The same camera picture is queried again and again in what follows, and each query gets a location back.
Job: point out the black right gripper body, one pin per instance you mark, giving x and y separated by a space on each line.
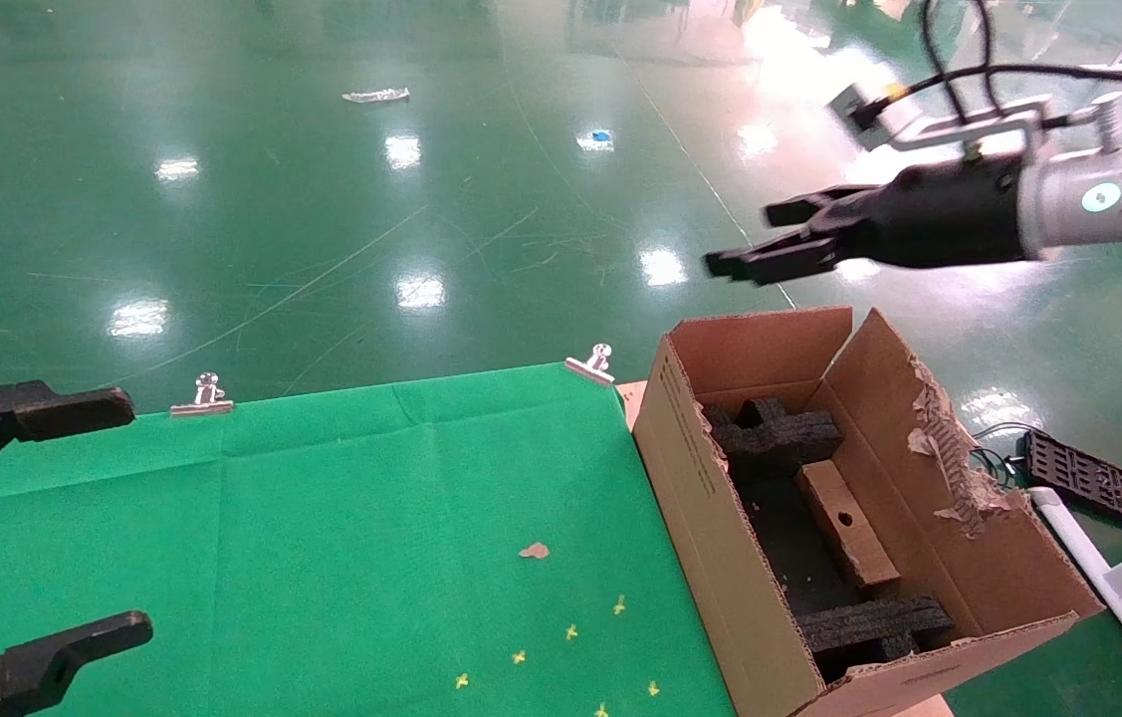
949 214

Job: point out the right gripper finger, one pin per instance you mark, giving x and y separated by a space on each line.
809 209
780 261

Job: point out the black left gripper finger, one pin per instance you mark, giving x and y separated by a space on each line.
53 410
33 672

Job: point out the small brown cardboard box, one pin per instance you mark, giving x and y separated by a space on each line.
849 528

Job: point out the large open cardboard carton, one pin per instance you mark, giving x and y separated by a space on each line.
710 528

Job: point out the silver binder clip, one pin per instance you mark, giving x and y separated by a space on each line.
202 407
588 371

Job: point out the black foam liner sheet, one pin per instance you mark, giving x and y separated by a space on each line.
780 538

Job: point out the black plastic grid tray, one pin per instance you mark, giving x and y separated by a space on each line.
1093 483

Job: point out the green table cloth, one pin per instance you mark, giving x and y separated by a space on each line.
322 558

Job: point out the white floor litter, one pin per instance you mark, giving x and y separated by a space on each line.
376 97

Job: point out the gray metal camera bracket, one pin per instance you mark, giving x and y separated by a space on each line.
979 124

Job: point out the gray wrist camera box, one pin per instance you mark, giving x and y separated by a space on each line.
864 112

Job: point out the white pipe frame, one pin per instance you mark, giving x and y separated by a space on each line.
1118 588

